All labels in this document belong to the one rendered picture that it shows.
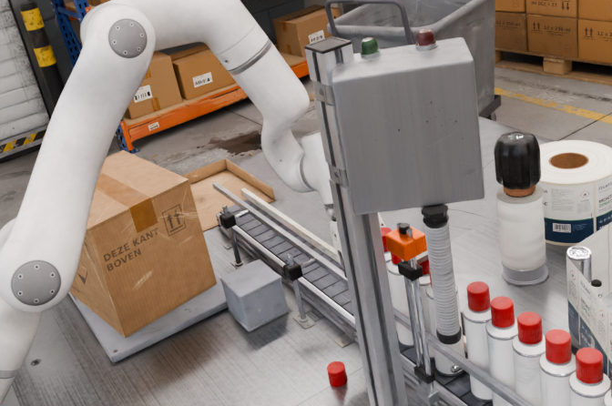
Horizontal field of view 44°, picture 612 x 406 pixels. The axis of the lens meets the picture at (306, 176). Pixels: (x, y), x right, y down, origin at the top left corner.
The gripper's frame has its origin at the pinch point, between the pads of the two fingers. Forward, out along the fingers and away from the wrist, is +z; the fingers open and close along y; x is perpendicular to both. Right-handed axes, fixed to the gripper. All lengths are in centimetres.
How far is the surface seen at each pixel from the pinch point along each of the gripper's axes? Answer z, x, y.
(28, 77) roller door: -101, 411, 12
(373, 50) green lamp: -42, -42, -10
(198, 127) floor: -31, 364, 95
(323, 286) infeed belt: 0.4, 17.4, -3.1
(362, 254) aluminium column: -16.0, -31.2, -16.1
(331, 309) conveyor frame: 4.4, 13.4, -5.0
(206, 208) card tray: -17, 78, -3
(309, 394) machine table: 12.0, 0.2, -20.2
